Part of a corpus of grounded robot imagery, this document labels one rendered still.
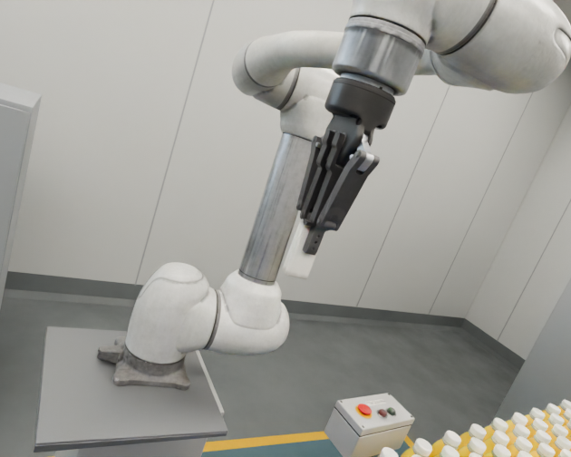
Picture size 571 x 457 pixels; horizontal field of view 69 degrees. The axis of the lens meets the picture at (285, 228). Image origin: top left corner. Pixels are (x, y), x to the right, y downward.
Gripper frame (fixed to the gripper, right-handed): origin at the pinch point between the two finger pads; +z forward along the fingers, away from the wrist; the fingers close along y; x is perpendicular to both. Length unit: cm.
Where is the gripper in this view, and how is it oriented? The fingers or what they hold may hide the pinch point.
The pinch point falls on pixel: (304, 249)
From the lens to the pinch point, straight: 51.2
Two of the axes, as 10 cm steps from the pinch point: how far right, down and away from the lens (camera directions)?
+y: -3.3, -3.2, 8.9
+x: -8.8, -2.3, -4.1
